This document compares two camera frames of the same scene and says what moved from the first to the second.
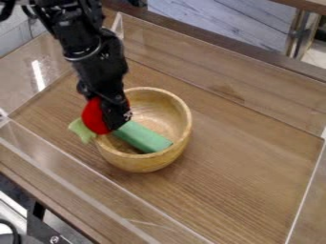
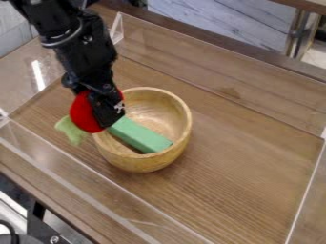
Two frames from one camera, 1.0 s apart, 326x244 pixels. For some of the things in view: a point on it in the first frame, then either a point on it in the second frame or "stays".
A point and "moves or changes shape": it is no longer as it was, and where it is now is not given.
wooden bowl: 160,112 stays
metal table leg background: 303,32 stays
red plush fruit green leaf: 91,125 moves or changes shape
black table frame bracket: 39,232 stays
